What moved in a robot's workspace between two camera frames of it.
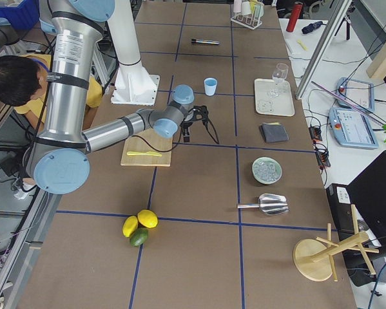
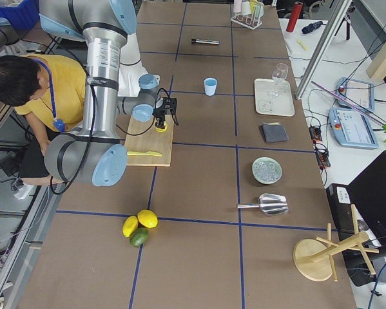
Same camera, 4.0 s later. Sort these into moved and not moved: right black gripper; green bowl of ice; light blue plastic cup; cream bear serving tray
Moved: right black gripper
Not moved: light blue plastic cup; cream bear serving tray; green bowl of ice
